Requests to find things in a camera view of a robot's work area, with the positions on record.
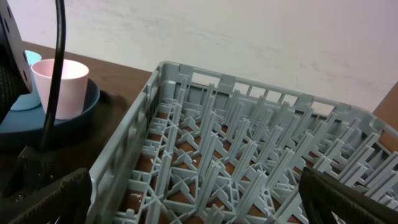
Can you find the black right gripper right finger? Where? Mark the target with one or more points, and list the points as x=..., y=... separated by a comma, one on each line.
x=323, y=197

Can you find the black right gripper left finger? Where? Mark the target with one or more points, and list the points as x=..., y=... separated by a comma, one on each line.
x=67, y=200

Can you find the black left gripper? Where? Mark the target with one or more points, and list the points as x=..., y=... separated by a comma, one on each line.
x=15, y=77

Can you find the light blue cup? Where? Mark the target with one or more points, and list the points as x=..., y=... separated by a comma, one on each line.
x=30, y=100

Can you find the grey dishwasher rack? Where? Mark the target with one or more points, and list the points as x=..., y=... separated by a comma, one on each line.
x=198, y=146

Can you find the dark blue plate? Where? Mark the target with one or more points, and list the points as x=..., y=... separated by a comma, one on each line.
x=24, y=128

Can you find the brown serving tray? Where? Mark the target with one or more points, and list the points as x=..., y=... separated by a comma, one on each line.
x=77, y=143

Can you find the pink cup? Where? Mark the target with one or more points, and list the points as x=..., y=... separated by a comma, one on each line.
x=73, y=86

